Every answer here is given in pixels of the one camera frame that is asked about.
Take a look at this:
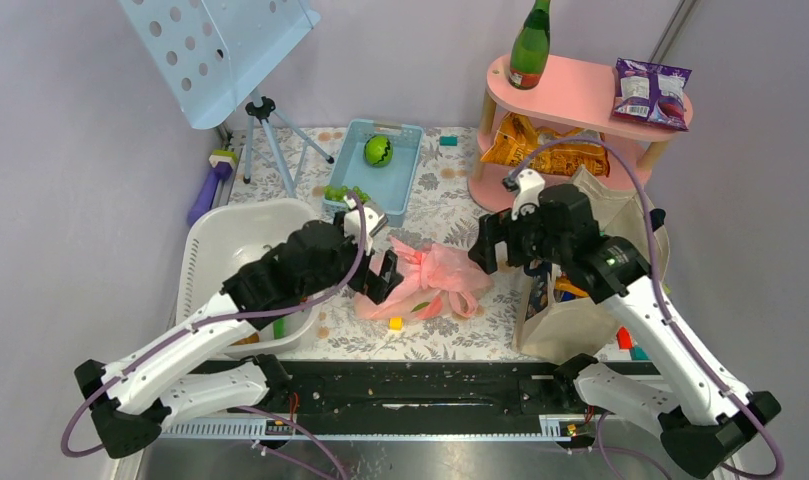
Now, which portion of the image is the orange printed snack bag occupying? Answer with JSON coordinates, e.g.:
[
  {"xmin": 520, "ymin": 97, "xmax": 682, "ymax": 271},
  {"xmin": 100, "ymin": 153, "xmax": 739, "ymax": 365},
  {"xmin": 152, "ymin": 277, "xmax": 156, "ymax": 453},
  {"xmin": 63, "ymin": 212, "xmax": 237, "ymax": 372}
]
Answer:
[{"xmin": 480, "ymin": 113, "xmax": 611, "ymax": 177}]

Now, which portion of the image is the orange yellow packet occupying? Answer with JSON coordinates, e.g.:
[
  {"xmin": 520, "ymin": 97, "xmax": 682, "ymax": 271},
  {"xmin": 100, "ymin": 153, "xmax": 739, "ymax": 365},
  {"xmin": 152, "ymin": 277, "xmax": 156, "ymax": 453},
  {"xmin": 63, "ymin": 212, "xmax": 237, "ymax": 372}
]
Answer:
[{"xmin": 555, "ymin": 276, "xmax": 588, "ymax": 298}]

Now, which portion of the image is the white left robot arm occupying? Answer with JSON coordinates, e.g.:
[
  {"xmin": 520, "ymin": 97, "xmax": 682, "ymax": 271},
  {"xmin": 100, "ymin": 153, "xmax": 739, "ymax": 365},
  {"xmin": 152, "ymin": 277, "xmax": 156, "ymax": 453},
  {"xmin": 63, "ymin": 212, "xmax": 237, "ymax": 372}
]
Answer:
[{"xmin": 61, "ymin": 212, "xmax": 403, "ymax": 459}]

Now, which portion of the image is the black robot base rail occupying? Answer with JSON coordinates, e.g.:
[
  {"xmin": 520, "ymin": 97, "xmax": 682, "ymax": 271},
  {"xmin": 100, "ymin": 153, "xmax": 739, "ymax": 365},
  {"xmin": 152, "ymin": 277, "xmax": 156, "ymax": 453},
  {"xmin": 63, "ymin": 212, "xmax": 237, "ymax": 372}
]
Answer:
[{"xmin": 205, "ymin": 357, "xmax": 617, "ymax": 439}]

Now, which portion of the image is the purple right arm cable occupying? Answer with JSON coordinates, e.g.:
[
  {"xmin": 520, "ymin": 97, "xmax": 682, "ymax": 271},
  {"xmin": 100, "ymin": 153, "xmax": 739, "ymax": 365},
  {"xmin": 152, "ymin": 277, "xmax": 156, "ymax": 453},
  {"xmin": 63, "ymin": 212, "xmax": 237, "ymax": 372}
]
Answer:
[{"xmin": 506, "ymin": 135, "xmax": 786, "ymax": 480}]

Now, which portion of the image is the green glass bottle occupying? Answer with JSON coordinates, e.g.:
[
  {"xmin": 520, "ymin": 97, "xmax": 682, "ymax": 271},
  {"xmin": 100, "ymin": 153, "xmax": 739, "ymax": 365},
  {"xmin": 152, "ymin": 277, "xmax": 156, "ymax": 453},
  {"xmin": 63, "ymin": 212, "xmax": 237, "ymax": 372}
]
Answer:
[{"xmin": 508, "ymin": 0, "xmax": 551, "ymax": 90}]

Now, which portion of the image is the light blue perforated basket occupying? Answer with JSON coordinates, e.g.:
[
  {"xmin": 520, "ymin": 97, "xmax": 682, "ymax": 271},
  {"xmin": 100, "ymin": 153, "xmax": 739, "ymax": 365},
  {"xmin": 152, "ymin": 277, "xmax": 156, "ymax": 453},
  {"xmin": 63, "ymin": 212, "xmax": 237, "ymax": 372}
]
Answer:
[{"xmin": 328, "ymin": 119, "xmax": 424, "ymax": 228}]

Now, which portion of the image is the floral patterned table mat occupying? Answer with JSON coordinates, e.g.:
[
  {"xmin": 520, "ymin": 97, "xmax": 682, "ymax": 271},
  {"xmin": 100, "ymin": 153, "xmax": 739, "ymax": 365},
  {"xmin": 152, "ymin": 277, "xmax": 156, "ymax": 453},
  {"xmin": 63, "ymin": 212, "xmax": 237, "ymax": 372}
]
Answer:
[{"xmin": 225, "ymin": 125, "xmax": 674, "ymax": 364}]

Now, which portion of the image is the yellow small block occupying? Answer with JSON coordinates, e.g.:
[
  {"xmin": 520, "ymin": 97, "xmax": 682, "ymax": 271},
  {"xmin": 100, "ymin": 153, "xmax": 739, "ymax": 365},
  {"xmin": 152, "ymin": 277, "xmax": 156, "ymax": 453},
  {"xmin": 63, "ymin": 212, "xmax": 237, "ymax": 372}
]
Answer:
[{"xmin": 389, "ymin": 317, "xmax": 403, "ymax": 331}]

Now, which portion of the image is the purple snack packet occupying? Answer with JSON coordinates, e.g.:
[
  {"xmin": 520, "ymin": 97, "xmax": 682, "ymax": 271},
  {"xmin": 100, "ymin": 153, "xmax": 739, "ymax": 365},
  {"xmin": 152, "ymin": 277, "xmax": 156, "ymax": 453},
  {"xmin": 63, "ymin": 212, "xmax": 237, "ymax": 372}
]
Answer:
[{"xmin": 611, "ymin": 58, "xmax": 692, "ymax": 131}]

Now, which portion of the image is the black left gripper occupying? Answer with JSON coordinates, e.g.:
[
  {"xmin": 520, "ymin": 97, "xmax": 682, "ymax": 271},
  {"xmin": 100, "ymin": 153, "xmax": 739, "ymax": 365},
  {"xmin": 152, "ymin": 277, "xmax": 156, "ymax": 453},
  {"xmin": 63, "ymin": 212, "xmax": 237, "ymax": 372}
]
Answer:
[{"xmin": 302, "ymin": 212, "xmax": 404, "ymax": 303}]

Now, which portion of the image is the pink plastic grocery bag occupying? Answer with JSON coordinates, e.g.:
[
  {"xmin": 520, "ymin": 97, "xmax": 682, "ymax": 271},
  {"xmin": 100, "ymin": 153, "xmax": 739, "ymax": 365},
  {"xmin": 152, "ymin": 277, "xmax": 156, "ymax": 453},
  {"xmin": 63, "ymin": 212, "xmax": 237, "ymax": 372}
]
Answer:
[{"xmin": 354, "ymin": 237, "xmax": 493, "ymax": 322}]

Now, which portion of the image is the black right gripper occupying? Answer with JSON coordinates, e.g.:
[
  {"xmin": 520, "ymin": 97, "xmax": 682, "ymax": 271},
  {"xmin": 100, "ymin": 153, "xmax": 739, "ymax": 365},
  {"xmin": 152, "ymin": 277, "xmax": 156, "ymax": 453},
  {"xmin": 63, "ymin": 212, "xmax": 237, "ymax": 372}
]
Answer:
[{"xmin": 467, "ymin": 195, "xmax": 569, "ymax": 274}]

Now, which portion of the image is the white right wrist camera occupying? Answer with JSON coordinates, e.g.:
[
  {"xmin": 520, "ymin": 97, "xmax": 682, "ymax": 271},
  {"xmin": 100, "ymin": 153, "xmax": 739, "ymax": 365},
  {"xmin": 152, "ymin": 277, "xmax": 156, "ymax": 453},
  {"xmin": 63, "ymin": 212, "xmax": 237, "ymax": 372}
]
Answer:
[{"xmin": 502, "ymin": 169, "xmax": 545, "ymax": 221}]

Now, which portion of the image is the pink two-tier wooden shelf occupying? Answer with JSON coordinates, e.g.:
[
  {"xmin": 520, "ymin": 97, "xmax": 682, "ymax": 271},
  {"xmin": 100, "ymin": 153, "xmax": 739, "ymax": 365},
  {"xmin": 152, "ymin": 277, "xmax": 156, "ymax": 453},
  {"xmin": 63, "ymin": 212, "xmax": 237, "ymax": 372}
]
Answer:
[{"xmin": 468, "ymin": 54, "xmax": 695, "ymax": 238}]

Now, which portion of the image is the red orange small block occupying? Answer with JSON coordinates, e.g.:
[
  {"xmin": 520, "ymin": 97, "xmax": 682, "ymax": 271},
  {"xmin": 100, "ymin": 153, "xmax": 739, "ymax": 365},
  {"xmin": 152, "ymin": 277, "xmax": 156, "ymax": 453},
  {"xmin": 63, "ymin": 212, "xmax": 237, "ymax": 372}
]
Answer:
[{"xmin": 617, "ymin": 327, "xmax": 634, "ymax": 350}]

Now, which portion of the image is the purple dumbbell toy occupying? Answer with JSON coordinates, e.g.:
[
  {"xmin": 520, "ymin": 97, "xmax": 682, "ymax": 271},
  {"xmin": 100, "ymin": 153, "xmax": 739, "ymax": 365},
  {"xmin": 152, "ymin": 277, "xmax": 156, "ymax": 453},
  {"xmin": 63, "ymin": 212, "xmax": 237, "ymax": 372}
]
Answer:
[{"xmin": 186, "ymin": 150, "xmax": 238, "ymax": 227}]

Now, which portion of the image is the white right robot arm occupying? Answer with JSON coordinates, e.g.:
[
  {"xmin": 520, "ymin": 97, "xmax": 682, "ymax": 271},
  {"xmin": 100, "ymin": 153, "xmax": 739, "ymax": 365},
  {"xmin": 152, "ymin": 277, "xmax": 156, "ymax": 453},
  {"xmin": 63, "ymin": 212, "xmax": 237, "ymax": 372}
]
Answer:
[{"xmin": 469, "ymin": 180, "xmax": 781, "ymax": 479}]

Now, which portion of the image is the light blue music stand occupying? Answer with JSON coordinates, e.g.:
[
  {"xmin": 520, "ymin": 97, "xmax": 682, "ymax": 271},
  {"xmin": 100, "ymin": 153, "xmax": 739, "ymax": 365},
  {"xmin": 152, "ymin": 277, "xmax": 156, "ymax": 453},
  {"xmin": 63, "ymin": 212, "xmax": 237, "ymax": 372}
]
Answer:
[{"xmin": 117, "ymin": 0, "xmax": 336, "ymax": 193}]

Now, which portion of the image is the green toy watermelon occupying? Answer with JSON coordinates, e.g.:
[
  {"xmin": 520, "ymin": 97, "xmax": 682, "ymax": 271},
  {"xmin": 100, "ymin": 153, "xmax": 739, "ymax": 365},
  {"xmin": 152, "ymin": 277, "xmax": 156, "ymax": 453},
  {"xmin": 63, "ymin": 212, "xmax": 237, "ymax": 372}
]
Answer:
[{"xmin": 363, "ymin": 135, "xmax": 393, "ymax": 168}]

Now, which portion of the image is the green grapes bunch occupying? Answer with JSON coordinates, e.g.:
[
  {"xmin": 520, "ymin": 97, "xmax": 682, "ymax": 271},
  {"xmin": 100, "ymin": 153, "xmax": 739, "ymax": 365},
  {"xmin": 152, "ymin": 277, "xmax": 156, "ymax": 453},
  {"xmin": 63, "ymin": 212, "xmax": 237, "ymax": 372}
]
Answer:
[{"xmin": 324, "ymin": 185, "xmax": 371, "ymax": 203}]

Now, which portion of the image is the beige floral canvas tote bag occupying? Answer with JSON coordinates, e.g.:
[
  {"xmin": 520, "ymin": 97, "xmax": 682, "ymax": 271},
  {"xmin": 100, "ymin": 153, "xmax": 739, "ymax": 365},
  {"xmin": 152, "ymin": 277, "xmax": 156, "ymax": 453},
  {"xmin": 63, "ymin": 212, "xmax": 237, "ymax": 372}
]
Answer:
[{"xmin": 513, "ymin": 168, "xmax": 670, "ymax": 364}]

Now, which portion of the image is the green cucumber toy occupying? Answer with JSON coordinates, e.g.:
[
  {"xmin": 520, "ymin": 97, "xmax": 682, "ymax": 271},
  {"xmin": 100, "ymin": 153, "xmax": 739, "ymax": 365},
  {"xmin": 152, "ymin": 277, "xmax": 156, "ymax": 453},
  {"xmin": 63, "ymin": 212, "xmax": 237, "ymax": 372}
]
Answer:
[{"xmin": 271, "ymin": 317, "xmax": 286, "ymax": 340}]

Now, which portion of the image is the white plastic tub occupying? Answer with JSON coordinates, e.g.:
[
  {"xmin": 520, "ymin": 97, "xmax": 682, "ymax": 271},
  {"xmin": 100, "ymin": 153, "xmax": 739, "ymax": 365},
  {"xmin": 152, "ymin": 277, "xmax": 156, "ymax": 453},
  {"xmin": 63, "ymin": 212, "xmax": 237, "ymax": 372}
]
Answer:
[{"xmin": 175, "ymin": 198, "xmax": 320, "ymax": 360}]

